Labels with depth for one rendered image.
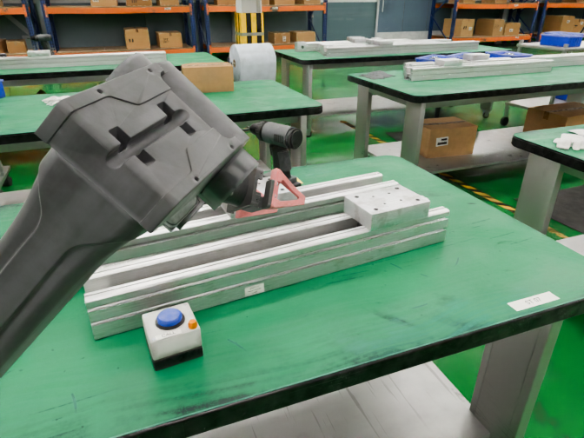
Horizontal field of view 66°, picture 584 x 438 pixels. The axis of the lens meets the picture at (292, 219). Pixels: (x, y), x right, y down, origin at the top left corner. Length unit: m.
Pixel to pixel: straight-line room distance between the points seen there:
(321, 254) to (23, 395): 0.57
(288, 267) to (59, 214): 0.70
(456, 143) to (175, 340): 3.12
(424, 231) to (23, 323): 0.92
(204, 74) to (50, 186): 2.66
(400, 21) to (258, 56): 9.15
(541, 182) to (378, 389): 1.19
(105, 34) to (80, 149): 11.04
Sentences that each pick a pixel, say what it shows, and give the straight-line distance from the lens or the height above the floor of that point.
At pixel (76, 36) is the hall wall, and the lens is 11.30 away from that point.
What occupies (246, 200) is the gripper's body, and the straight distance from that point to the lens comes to 0.74.
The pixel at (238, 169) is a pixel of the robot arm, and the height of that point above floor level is 1.22.
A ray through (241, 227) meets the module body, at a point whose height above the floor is 0.84.
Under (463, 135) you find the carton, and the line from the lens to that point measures 3.66.
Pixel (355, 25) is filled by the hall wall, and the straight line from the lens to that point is 12.82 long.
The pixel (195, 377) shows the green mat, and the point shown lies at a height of 0.78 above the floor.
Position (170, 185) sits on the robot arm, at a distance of 0.24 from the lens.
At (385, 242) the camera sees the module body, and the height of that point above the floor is 0.82.
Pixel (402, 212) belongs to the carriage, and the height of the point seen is 0.89.
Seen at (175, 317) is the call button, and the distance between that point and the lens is 0.77.
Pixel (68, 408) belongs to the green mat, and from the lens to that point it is 0.78.
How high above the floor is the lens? 1.32
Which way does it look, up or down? 27 degrees down
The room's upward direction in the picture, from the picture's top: straight up
